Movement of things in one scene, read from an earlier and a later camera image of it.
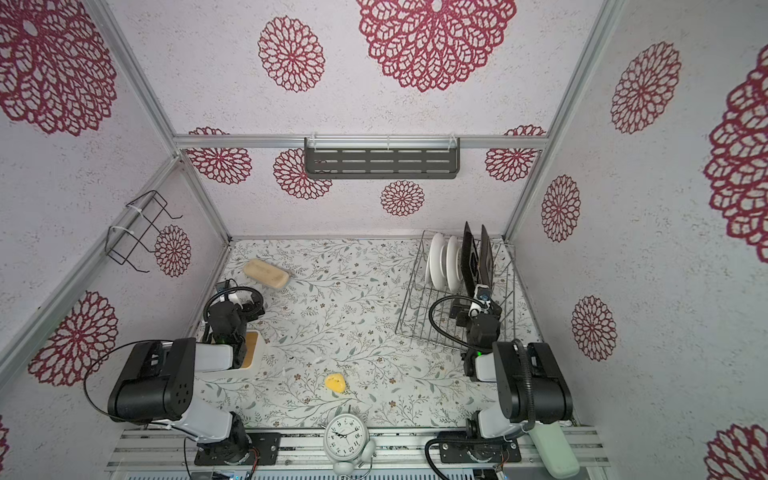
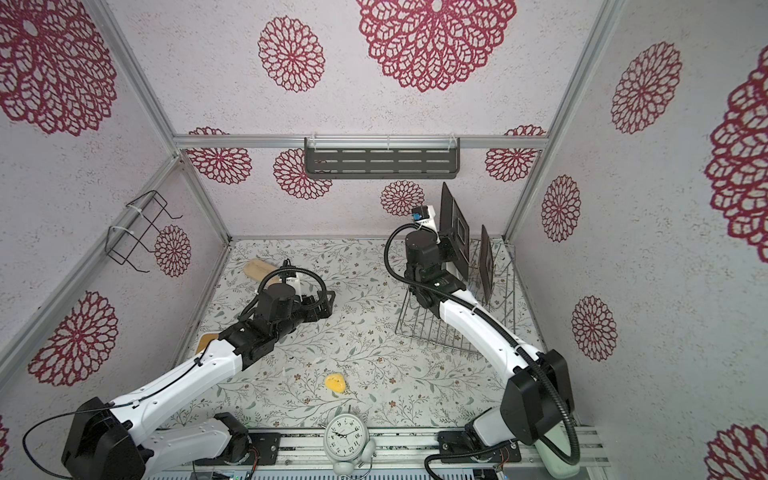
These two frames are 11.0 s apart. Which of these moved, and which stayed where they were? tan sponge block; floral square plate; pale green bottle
Moved: floral square plate
Stayed: tan sponge block; pale green bottle
